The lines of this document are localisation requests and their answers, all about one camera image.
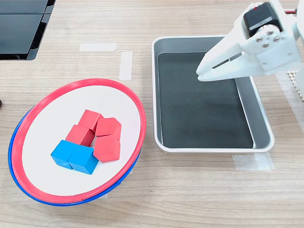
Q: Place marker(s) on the pale perforated base plate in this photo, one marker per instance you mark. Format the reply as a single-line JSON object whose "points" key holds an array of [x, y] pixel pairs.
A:
{"points": [[297, 83]]}

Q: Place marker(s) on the clear tape strip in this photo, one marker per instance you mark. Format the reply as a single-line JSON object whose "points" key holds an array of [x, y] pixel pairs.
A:
{"points": [[125, 65], [97, 47], [251, 161]]}

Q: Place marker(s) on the black tray mat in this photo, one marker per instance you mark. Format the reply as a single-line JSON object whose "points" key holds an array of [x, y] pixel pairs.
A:
{"points": [[202, 111]]}

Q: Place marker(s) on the black glossy panel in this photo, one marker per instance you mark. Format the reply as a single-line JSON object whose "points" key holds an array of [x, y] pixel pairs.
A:
{"points": [[19, 33]]}

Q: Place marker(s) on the blue-rimmed white plate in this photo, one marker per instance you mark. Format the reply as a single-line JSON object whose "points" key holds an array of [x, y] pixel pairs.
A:
{"points": [[59, 204]]}

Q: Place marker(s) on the steel tray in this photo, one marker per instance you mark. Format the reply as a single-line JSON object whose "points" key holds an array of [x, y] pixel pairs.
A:
{"points": [[259, 118]]}

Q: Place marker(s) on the red cube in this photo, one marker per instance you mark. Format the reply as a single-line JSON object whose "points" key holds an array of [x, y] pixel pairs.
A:
{"points": [[108, 127], [78, 134], [89, 118], [107, 148]]}

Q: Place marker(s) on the red-rimmed white plate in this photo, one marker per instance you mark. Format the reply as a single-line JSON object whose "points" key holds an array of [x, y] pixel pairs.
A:
{"points": [[59, 114]]}

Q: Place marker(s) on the blue cube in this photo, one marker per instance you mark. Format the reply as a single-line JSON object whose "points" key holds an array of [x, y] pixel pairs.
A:
{"points": [[82, 159], [62, 152]]}

